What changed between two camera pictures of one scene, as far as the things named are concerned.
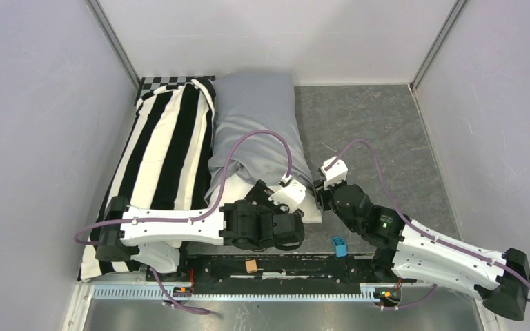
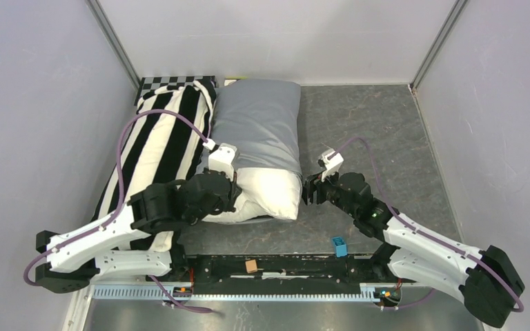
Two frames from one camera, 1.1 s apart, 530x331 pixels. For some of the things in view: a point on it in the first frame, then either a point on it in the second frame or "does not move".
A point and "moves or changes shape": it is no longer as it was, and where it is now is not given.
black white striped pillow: [164, 162] does not move
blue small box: [340, 247] does not move
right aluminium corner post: [458, 6] does not move
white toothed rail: [154, 291] does not move
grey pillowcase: [246, 101] moves or changes shape
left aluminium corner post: [106, 31] does not move
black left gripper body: [260, 194] -> [226, 205]
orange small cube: [251, 266] does not move
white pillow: [236, 187] moves or changes shape
